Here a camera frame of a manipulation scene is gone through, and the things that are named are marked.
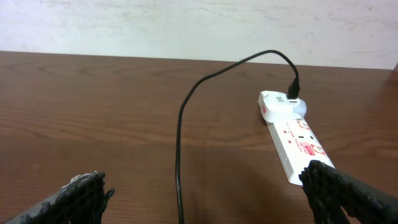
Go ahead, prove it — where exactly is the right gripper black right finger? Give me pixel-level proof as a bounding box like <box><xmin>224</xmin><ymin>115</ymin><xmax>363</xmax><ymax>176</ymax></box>
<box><xmin>298</xmin><ymin>160</ymin><xmax>397</xmax><ymax>224</ymax></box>

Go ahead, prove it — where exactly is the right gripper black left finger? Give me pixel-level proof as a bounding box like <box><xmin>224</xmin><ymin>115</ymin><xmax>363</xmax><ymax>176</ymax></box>
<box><xmin>6</xmin><ymin>171</ymin><xmax>115</xmax><ymax>224</ymax></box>

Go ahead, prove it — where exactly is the black USB charging cable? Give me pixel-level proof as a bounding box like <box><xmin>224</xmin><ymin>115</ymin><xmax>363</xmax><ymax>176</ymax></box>
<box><xmin>174</xmin><ymin>49</ymin><xmax>301</xmax><ymax>224</ymax></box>

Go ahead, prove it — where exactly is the white charger adapter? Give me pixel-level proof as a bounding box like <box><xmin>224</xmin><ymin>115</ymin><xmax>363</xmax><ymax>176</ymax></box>
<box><xmin>258</xmin><ymin>91</ymin><xmax>307</xmax><ymax>123</ymax></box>

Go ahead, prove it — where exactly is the white power strip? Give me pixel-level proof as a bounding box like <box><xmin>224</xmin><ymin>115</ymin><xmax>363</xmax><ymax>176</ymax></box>
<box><xmin>266</xmin><ymin>117</ymin><xmax>334</xmax><ymax>185</ymax></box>

